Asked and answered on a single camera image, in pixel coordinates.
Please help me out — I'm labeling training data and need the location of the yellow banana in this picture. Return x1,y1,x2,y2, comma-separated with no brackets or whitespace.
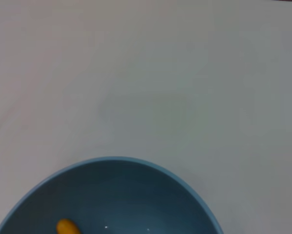
56,218,82,234

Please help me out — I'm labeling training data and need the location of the blue plastic bowl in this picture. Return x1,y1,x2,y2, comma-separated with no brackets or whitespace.
0,156,224,234

